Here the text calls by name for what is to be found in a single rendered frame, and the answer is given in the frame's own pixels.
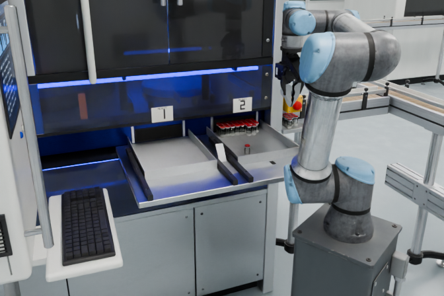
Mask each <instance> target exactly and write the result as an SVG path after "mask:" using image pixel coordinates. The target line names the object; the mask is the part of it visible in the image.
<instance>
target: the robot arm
mask: <svg viewBox="0 0 444 296"><path fill-rule="evenodd" d="M282 13H283V20H282V36H281V45H282V46H280V50H281V51H282V57H281V61H280V62H279V63H276V65H275V77H276V78H277V79H279V80H281V81H280V85H281V89H280V94H281V95H282V97H284V99H285V102H286V104H287V105H288V107H292V106H293V105H294V104H295V102H296V101H297V99H298V97H299V95H300V94H301V91H302V90H303V87H304V85H305V87H306V88H307V90H309V95H308V99H307V107H306V111H305V118H304V122H303V130H302V134H301V141H300V146H299V153H298V154H297V155H295V156H294V157H293V159H292V162H291V164H288V165H285V166H284V168H283V173H284V181H285V190H286V194H287V198H288V200H289V201H290V202H291V203H293V204H325V203H331V206H330V207H329V209H328V211H327V213H326V215H325V217H324V222H323V229H324V231H325V232H326V234H327V235H329V236H330V237H332V238H333V239H336V240H337V241H341V242H346V243H352V244H358V243H363V242H367V241H369V240H370V239H371V238H372V236H373V231H374V226H373V220H372V217H371V212H370V211H371V201H372V196H373V187H374V183H375V169H374V168H373V166H372V165H370V164H369V163H368V162H366V161H364V160H362V159H358V158H355V157H349V156H342V157H338V158H337V159H336V160H335V164H331V163H330V161H329V156H330V152H331V148H332V143H333V139H334V134H335V131H336V126H337V123H338V117H339V114H340V109H341V105H342V100H343V97H344V96H346V95H348V94H349V93H350V92H351V90H352V86H353V83H354V82H371V81H377V80H379V79H382V78H384V77H386V76H387V75H389V74H390V73H392V72H393V71H394V69H395V68H396V66H397V65H398V63H399V61H400V57H401V47H400V44H399V41H398V40H397V39H396V38H395V37H394V36H393V35H392V34H390V33H389V32H387V31H385V30H379V29H378V30H375V29H374V28H372V27H370V26H369V25H368V24H365V23H364V22H363V21H361V20H360V15H359V13H358V12H357V11H356V10H349V9H345V10H306V4H305V2H304V1H286V2H285V3H284V4H283V11H282ZM309 34H311V35H310V36H309V37H308V38H307V39H306V41H305V43H304V45H303V40H304V36H306V35H309ZM299 52H301V56H300V57H299V55H298V54H297V53H299ZM276 68H277V75H276ZM292 81H293V84H292V86H291V85H290V84H289V83H291V82H292ZM291 97H292V98H291Z"/></svg>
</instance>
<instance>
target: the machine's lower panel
mask: <svg viewBox="0 0 444 296"><path fill-rule="evenodd" d="M267 192H268V189H267V188H266V189H261V190H255V191H251V192H245V193H241V194H235V195H230V196H224V197H220V198H213V199H210V200H204V201H199V202H193V203H186V204H182V205H176V206H172V207H166V208H162V209H155V210H151V211H145V212H141V213H134V214H131V215H124V216H120V217H114V224H115V228H116V233H117V236H118V242H119V245H120V251H121V255H122V260H123V266H121V267H119V268H114V269H110V270H104V271H101V272H95V273H91V274H86V275H82V276H76V277H71V278H67V280H68V286H69V294H70V296H202V295H207V294H209V293H214V292H217V291H221V290H224V289H228V288H232V287H236V286H239V285H243V284H246V283H250V282H253V281H258V280H261V279H263V269H264V239H265V223H266V194H267ZM193 207H194V210H193ZM194 228H195V257H196V292H195V264H194ZM18 283H19V287H20V294H21V296H68V291H67V283H66V279H61V280H57V281H51V282H47V281H46V264H44V265H40V266H33V267H32V273H31V275H30V277H29V278H27V279H24V280H21V281H18Z"/></svg>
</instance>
